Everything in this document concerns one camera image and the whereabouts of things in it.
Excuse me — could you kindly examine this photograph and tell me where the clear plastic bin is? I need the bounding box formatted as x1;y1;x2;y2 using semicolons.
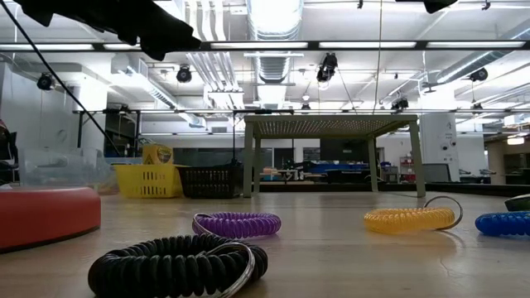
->
18;147;119;195

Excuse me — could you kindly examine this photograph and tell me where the green perforated metal shelf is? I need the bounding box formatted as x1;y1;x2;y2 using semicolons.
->
243;114;426;199

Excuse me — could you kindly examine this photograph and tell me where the small narrow Crayola crayon box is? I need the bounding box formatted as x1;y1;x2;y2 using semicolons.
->
503;193;530;213

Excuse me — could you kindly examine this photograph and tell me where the yellow plastic basket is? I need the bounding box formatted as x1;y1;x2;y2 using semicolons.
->
113;163;187;199

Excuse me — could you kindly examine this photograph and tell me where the orange spiral wrist coil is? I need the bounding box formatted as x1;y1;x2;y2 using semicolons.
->
363;194;464;233

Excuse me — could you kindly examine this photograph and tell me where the red desk lamp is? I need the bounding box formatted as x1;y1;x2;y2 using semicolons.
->
0;185;103;254

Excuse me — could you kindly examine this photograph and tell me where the purple spiral wrist coil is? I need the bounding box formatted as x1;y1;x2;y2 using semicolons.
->
191;211;282;240

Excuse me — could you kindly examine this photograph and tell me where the blue spiral wrist coil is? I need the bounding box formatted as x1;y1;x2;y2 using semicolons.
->
475;210;530;238

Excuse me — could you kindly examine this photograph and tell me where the black spiral wrist coil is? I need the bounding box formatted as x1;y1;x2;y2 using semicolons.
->
87;233;269;298

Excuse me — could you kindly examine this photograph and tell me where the white square column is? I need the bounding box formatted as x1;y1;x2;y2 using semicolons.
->
419;112;460;183

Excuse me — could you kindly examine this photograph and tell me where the blue background table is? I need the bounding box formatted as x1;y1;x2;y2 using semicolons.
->
308;161;369;174

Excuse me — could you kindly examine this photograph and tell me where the black table frame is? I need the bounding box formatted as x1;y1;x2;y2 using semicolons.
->
0;40;530;198

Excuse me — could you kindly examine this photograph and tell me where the black plastic basket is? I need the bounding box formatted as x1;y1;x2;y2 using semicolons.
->
176;164;245;199

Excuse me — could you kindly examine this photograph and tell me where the thin hanging cable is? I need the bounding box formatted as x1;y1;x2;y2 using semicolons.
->
371;0;383;115

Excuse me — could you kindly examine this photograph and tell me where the silver ventilation duct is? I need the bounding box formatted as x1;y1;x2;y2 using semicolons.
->
247;0;306;84

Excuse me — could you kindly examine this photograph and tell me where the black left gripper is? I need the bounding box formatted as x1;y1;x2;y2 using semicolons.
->
78;0;203;62

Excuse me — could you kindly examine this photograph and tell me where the large Crayola crayon box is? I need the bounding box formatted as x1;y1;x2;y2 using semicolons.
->
142;143;175;166

